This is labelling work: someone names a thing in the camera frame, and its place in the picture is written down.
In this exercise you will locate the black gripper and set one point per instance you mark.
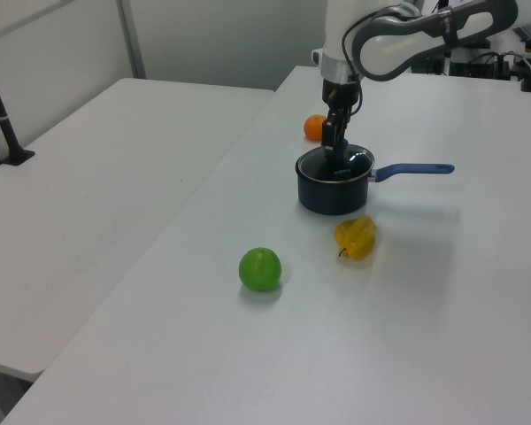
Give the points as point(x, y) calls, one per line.
point(340, 95)

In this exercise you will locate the glass lid with blue knob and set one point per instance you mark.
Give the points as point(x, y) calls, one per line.
point(355, 167)

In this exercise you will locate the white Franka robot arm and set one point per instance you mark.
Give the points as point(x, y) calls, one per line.
point(389, 48)

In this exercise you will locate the orange toy mandarin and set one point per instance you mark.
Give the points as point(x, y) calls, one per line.
point(313, 128)

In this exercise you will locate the yellow toy starfruit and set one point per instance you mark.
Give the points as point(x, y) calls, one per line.
point(357, 239)

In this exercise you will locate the black electronics equipment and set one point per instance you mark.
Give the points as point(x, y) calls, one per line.
point(480, 67)

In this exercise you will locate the green toy apple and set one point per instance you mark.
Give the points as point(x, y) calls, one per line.
point(260, 270)

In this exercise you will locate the dark keyboard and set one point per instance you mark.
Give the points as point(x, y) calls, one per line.
point(528, 34)

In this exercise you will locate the grey metal frame post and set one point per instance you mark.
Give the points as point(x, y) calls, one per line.
point(132, 40)

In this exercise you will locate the black camera pole with clamp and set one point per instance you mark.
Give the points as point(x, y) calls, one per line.
point(2, 119)

